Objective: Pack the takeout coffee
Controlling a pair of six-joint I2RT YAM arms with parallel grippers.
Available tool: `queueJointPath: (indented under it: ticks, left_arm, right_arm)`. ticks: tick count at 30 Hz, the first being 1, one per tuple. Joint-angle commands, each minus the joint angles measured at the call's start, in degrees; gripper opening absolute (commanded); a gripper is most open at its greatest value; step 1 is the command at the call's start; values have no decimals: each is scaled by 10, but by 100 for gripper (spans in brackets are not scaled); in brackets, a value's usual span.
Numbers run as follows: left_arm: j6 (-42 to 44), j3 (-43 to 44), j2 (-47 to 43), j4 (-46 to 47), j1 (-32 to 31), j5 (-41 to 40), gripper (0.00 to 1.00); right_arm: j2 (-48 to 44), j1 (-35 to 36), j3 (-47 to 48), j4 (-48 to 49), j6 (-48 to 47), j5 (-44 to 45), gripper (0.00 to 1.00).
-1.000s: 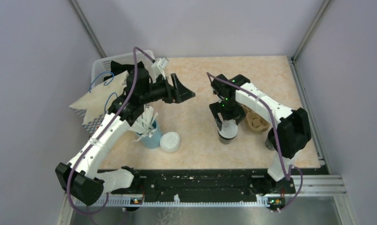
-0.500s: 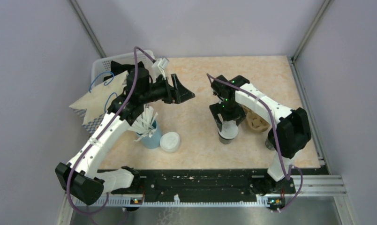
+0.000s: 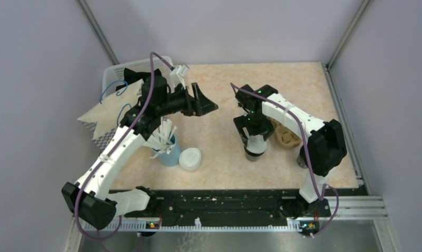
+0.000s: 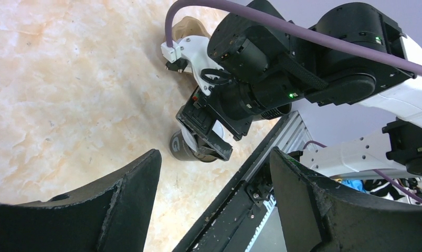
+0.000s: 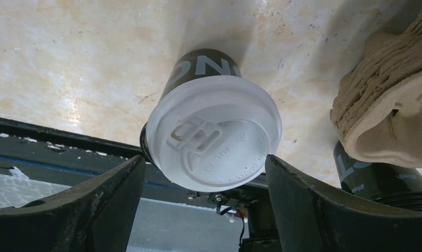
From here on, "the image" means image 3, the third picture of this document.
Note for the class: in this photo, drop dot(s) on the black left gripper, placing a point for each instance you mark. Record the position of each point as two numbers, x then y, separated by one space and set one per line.
203 106

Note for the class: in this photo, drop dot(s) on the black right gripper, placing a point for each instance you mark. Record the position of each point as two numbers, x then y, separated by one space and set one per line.
266 129

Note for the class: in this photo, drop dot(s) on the single dark plastic cup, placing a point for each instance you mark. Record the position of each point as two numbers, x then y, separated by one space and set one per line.
253 154

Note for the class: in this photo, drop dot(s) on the stack of white lids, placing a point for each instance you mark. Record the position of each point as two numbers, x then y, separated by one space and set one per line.
190 159

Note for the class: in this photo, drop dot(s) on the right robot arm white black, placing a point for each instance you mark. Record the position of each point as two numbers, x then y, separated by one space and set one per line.
322 142

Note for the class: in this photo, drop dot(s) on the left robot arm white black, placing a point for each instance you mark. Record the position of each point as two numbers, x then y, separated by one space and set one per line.
89 198

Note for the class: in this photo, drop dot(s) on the brown pulp cup carrier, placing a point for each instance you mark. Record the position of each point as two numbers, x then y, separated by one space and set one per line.
285 137

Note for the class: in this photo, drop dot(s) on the blue straw holder cup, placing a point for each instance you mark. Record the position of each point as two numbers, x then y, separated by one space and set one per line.
169 159

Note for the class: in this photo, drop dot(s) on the black cloth in basket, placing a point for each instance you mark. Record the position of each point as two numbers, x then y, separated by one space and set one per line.
131 76

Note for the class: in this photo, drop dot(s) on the white plastic basket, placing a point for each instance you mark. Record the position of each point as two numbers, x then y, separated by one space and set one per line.
113 76

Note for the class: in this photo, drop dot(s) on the patterned paper gift bag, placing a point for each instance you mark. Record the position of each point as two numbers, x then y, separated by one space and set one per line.
103 119

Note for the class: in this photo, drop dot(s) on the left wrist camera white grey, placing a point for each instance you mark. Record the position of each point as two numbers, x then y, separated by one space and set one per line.
178 74

